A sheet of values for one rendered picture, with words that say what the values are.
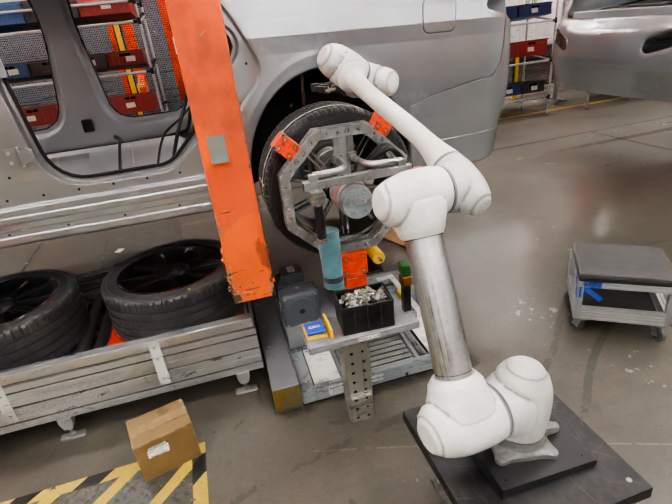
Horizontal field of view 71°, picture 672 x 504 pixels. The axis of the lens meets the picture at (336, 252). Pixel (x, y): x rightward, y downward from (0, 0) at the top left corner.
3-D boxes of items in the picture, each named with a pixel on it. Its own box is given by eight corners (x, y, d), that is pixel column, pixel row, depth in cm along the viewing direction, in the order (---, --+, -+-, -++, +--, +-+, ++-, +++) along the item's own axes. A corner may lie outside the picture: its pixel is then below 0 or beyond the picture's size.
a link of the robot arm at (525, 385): (559, 432, 132) (574, 372, 123) (509, 456, 126) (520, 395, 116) (517, 396, 146) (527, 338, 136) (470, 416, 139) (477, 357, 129)
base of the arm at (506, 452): (573, 456, 132) (577, 442, 129) (497, 466, 130) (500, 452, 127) (540, 409, 148) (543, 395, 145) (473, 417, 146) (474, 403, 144)
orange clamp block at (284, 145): (297, 143, 187) (279, 130, 183) (301, 147, 180) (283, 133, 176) (287, 157, 189) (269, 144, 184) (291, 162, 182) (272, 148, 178)
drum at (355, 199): (360, 200, 204) (357, 169, 198) (376, 217, 185) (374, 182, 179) (329, 206, 201) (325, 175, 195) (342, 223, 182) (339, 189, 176)
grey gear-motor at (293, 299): (308, 304, 263) (300, 249, 247) (327, 348, 226) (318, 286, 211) (277, 312, 259) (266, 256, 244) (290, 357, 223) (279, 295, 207)
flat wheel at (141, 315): (222, 263, 278) (214, 227, 268) (269, 310, 226) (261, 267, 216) (105, 304, 249) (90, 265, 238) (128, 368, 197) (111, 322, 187)
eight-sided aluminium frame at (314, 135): (404, 233, 216) (400, 113, 192) (410, 239, 211) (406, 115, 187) (290, 258, 206) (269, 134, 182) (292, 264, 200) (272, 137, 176)
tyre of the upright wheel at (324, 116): (397, 222, 242) (388, 89, 213) (416, 239, 222) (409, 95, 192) (271, 250, 230) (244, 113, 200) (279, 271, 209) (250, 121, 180)
